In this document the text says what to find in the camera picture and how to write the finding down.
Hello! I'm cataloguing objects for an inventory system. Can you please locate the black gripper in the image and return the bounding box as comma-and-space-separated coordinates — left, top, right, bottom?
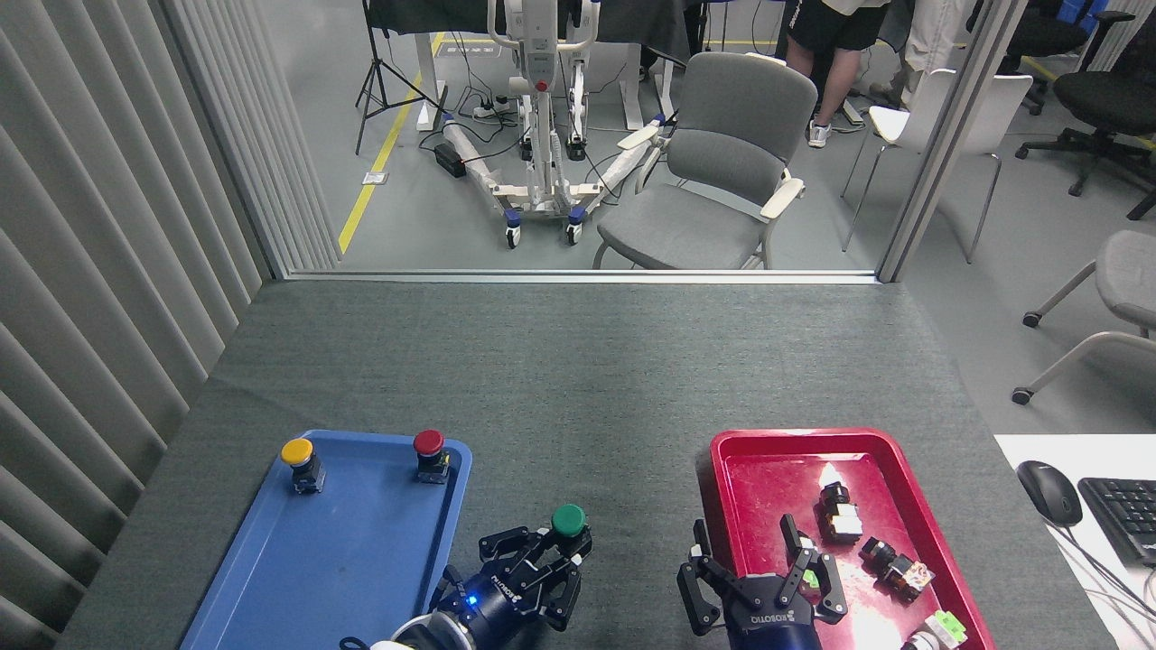
677, 515, 850, 650
438, 526, 595, 646

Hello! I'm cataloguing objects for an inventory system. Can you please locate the green push button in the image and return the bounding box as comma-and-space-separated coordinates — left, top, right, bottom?
550, 504, 593, 553

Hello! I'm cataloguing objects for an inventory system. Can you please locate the red push button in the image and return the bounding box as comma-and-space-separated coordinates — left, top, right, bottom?
413, 429, 452, 486

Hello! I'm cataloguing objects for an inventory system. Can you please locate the yellow push button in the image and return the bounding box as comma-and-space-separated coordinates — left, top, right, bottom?
279, 438, 327, 495

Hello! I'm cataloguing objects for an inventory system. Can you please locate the red plastic tray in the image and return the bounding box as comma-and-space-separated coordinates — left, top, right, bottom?
709, 428, 997, 650

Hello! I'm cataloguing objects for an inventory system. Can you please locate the blue plastic tray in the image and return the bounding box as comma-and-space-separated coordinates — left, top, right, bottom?
179, 429, 473, 650

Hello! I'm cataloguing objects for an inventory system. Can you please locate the black computer mouse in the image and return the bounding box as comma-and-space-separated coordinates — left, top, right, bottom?
1016, 460, 1084, 529

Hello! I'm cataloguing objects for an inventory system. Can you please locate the white desk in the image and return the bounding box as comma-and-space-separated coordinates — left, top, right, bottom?
993, 433, 1156, 650

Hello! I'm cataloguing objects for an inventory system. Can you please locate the black keyboard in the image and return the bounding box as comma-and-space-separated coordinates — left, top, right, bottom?
1077, 477, 1156, 569

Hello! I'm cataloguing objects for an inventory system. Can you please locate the grey armchair with white arms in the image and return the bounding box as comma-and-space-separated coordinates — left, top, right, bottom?
592, 51, 819, 271

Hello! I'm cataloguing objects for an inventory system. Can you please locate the white stand on wheels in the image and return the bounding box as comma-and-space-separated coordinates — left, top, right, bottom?
441, 0, 671, 250

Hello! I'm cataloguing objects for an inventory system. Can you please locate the grey chair on castors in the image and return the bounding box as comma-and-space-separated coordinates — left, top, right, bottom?
1011, 229, 1156, 406

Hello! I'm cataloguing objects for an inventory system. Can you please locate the black tripod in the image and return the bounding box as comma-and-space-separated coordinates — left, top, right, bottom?
354, 0, 445, 157

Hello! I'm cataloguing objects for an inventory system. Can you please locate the white plastic chair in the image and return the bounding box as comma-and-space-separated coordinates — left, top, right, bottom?
840, 69, 1035, 265

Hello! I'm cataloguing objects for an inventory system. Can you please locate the person in dark shorts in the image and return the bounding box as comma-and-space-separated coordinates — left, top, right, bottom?
781, 0, 893, 150

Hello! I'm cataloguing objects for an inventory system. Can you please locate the person in pale trousers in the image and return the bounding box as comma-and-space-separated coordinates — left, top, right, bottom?
870, 0, 974, 111

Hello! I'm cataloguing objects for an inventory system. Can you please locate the black office chair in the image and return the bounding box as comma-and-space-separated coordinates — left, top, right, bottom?
965, 0, 1137, 117
1014, 18, 1156, 223

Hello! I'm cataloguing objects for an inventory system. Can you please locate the black and white switch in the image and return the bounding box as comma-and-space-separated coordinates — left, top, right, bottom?
816, 482, 865, 544

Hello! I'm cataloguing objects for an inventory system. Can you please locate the black and orange switch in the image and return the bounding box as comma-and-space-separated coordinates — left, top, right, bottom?
860, 537, 937, 602

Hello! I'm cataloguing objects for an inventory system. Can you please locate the silver table edge rail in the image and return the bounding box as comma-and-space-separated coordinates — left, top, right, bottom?
284, 269, 880, 287

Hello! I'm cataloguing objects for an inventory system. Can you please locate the mouse cable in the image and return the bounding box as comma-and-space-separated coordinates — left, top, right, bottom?
1052, 524, 1156, 633

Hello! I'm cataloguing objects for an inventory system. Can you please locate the silver post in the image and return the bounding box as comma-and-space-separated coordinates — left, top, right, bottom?
876, 0, 1036, 284

